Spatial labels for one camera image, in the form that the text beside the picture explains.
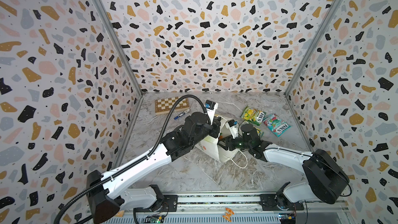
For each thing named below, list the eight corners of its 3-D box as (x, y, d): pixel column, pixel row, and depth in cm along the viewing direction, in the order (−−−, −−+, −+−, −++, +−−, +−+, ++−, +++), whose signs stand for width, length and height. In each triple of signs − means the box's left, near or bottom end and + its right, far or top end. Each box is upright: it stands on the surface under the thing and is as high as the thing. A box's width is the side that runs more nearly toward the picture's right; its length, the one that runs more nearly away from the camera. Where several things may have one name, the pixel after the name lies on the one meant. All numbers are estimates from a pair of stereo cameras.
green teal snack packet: (277, 138, 100) (280, 135, 96) (261, 122, 108) (262, 118, 105) (289, 130, 104) (291, 127, 100) (272, 115, 112) (274, 111, 108)
